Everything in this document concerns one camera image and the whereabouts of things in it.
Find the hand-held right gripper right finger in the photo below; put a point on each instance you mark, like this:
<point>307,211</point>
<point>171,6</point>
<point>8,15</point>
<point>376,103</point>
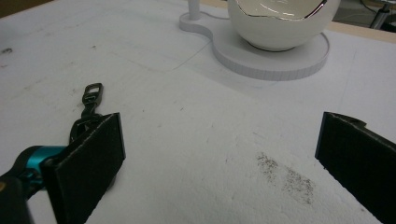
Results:
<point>361,161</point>

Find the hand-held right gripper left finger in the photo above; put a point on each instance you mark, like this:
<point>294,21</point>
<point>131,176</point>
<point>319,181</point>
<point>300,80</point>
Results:
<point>84,165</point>

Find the metal stand leg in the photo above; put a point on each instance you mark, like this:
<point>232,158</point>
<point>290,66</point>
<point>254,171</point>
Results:
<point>381,17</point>

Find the white stand with round base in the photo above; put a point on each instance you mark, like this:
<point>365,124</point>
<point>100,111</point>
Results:
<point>249,59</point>

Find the white egg-shaped bowl gold rim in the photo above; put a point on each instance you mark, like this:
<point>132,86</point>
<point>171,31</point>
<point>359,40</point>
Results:
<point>280,29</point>

